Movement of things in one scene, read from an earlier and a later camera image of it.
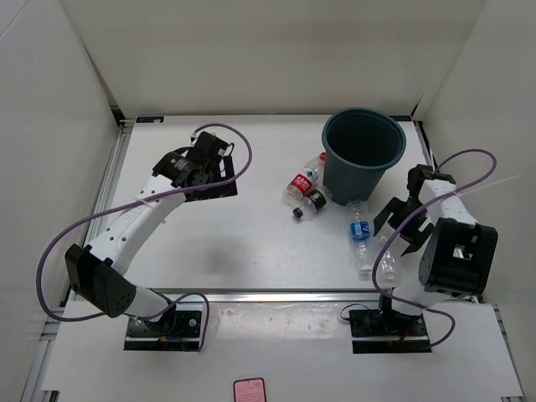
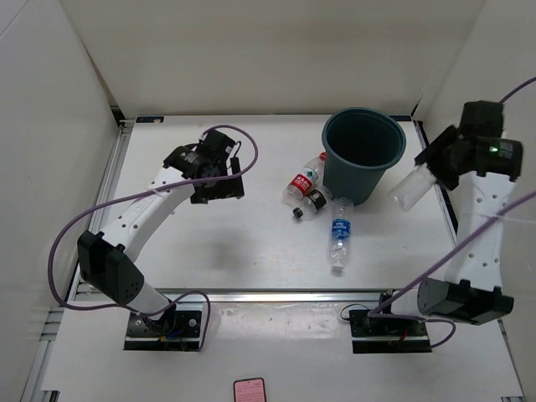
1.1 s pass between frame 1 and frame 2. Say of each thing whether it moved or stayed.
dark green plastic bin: stayed
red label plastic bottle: stayed
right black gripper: moved
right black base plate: stayed
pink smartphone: stayed
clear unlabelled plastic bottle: moved
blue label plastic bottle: moved
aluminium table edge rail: stayed
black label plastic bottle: stayed
